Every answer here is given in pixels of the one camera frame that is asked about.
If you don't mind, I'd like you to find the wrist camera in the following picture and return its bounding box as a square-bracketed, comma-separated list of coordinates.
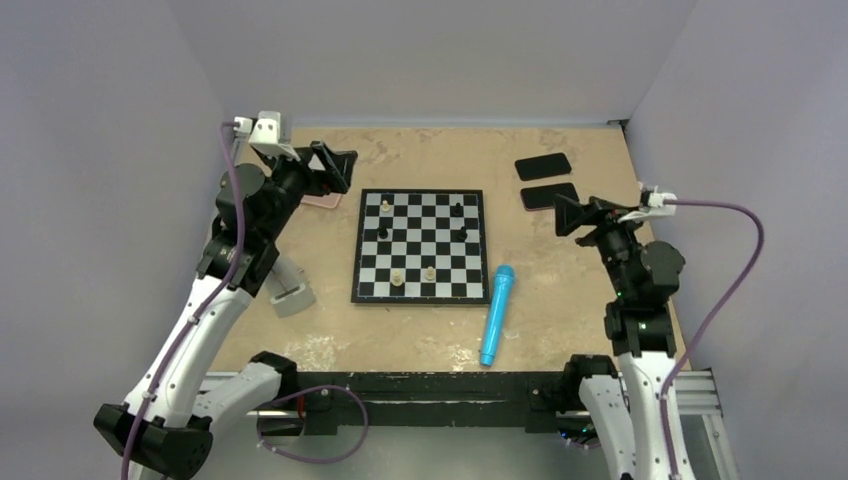
[618, 187, 678, 223]
[233, 111, 300, 160]

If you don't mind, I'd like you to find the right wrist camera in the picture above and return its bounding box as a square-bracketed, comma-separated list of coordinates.
[618, 187, 678, 223]

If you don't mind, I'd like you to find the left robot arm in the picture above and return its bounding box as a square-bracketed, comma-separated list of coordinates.
[94, 141, 358, 479]

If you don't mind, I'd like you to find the blue toy microphone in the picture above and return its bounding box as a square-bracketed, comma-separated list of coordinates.
[479, 264, 515, 367]

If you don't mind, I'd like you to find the black phone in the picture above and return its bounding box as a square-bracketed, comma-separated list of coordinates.
[514, 152, 572, 181]

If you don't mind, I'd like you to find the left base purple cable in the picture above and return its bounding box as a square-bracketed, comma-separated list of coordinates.
[256, 385, 370, 466]

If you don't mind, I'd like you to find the black white chessboard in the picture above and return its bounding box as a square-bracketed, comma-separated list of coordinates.
[350, 188, 491, 306]

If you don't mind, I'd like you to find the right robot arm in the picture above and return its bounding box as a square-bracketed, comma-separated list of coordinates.
[554, 190, 694, 479]

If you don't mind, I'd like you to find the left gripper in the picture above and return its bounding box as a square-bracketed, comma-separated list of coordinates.
[259, 140, 354, 242]

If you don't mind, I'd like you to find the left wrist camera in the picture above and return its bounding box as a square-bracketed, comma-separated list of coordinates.
[233, 111, 300, 160]

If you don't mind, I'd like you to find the pink phone case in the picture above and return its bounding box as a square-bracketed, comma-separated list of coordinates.
[301, 193, 343, 210]

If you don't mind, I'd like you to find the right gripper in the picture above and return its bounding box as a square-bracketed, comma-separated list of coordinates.
[553, 193, 648, 298]

